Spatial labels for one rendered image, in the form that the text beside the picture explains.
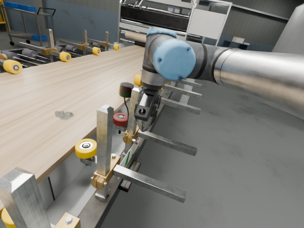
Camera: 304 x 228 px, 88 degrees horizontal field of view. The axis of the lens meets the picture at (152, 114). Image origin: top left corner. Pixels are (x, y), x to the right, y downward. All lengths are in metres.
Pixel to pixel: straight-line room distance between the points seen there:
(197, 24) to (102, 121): 2.55
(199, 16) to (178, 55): 2.50
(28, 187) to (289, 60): 0.43
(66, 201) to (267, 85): 0.83
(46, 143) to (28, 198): 0.40
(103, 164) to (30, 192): 0.29
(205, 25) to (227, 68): 2.50
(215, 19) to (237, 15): 6.37
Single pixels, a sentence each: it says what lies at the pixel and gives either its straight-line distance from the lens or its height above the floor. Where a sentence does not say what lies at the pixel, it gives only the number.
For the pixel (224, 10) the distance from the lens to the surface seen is 2.88.
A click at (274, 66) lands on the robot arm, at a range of 0.31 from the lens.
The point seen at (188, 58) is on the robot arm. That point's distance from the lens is 0.38.
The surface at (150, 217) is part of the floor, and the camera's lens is 1.53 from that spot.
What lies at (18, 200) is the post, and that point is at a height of 1.10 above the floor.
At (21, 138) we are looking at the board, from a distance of 0.77.
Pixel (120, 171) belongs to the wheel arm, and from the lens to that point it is 0.65.
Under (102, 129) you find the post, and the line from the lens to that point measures 0.48.
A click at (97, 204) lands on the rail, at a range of 0.76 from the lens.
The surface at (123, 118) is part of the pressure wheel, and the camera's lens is 0.82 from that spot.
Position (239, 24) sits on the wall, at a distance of 9.35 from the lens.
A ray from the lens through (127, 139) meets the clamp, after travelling 0.78.
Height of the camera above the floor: 1.36
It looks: 31 degrees down
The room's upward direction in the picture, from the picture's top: 12 degrees clockwise
